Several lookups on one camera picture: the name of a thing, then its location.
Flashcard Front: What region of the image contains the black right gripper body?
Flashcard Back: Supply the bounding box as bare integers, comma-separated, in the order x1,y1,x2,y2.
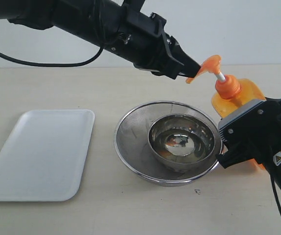
217,102,281,168

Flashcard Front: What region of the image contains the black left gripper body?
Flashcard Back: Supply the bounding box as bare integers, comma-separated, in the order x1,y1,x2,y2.
120,12,185,79

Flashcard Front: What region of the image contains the orange pump soap bottle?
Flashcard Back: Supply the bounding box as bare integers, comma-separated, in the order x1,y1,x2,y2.
185,55,266,171

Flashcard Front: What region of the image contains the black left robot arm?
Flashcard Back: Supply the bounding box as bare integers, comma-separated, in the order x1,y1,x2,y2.
0,0,201,79

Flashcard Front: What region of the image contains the small stainless steel bowl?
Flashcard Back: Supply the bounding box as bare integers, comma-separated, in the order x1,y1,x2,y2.
148,114,215,165

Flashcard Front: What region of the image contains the large steel mesh strainer bowl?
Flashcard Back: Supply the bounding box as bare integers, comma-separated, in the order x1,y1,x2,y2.
114,101,224,187

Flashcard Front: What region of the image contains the white rectangular plastic tray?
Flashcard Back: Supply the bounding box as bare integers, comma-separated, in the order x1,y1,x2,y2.
0,109,95,202

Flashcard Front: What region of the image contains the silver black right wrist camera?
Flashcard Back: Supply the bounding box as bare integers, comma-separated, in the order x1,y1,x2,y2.
218,98,281,143

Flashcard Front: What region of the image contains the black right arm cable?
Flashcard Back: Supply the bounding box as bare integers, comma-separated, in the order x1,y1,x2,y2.
269,171,281,235

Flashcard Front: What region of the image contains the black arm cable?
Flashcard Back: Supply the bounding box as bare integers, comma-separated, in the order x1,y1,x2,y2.
269,171,281,235
0,40,104,68

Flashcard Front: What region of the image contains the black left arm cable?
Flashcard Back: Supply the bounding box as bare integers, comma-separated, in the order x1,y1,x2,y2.
0,40,104,68

